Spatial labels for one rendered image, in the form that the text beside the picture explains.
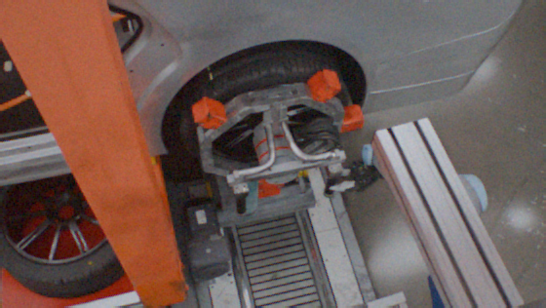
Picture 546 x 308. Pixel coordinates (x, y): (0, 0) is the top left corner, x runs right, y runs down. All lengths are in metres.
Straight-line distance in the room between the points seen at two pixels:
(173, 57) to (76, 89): 0.86
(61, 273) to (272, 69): 1.16
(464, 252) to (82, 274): 1.86
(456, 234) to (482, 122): 2.70
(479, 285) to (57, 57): 0.74
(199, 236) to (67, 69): 1.66
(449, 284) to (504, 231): 2.44
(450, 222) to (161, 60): 1.27
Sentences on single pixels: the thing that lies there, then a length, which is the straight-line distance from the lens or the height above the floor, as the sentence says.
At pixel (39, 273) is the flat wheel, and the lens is 2.58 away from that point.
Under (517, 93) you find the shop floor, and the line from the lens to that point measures 3.80.
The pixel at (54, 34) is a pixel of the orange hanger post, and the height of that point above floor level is 2.08.
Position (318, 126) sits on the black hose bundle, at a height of 1.05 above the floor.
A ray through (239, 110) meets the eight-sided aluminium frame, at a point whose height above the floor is 1.11.
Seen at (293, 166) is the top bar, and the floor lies 0.98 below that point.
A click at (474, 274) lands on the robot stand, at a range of 0.90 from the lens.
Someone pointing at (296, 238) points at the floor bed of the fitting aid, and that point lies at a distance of 3.00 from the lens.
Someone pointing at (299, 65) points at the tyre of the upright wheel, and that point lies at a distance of 2.12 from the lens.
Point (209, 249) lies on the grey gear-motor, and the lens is 2.60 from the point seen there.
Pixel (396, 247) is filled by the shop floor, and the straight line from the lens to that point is 3.12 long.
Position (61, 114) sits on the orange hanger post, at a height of 1.87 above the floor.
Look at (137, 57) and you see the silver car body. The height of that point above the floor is 1.32.
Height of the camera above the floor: 2.83
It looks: 61 degrees down
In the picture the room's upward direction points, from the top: 4 degrees clockwise
